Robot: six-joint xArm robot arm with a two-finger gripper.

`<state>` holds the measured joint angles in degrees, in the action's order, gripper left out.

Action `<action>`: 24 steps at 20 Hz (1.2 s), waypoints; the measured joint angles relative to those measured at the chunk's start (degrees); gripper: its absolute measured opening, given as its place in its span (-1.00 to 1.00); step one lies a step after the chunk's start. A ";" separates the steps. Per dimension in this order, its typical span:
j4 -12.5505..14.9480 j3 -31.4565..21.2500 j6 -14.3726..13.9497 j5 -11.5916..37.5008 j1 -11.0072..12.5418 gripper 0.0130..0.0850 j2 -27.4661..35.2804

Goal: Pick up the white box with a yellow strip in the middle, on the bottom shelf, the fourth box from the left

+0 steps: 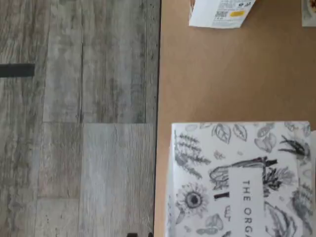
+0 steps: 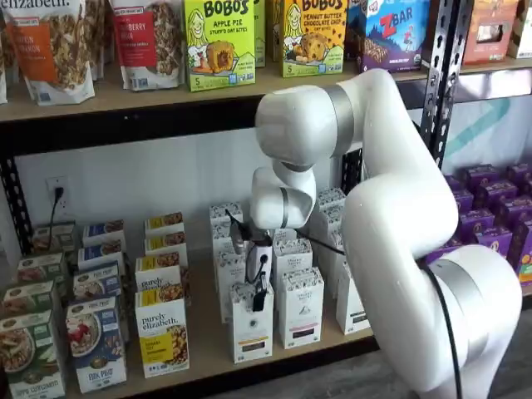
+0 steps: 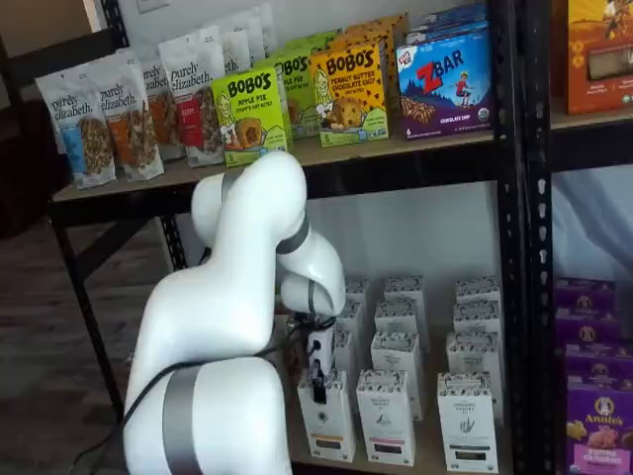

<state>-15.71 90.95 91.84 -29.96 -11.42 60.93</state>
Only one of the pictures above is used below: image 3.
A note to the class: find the purely elizabeth granola bag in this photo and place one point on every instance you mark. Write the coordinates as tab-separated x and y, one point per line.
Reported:
264	34
242	22
232	54

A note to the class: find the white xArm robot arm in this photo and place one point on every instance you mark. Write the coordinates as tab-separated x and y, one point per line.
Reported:
222	297

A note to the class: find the white plastic sheet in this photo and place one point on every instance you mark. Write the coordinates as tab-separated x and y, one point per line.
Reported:
593	222

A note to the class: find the white box yellow strip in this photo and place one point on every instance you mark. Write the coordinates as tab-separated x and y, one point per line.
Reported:
354	321
358	292
344	351
326	435

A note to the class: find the green Bobo's apple pie box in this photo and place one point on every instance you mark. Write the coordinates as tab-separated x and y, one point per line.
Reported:
299	94
316	42
249	119

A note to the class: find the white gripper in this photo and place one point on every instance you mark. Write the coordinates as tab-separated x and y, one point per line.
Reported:
324	346

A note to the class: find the dark brown furniture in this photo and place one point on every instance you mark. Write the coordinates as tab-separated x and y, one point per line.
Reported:
25	198

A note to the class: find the white box pink strip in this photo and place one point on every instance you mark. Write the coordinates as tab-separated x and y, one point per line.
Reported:
386	420
400	316
404	289
395	351

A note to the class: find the granola bag orange label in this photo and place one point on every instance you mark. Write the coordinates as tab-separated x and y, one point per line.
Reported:
136	143
157	114

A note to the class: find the granola bag red label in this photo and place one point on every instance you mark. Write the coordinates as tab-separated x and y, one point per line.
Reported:
198	128

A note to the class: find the granola bag blue label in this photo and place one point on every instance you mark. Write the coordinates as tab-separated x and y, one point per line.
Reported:
84	143

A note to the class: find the orange snack box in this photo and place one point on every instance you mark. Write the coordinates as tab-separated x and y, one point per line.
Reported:
598	54

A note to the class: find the purple Annie's box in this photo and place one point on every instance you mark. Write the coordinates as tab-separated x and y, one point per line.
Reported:
583	294
601	430
598	358
586	324

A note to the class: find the yellow Bobo's peanut butter box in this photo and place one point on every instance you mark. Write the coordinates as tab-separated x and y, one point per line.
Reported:
381	22
361	37
348	94

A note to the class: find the white box grey strip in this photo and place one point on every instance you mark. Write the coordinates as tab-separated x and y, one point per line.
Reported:
477	316
472	353
477	291
465	425

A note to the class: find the blue Zbar box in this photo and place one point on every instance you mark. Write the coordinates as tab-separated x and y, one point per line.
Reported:
445	84
445	30
455	12

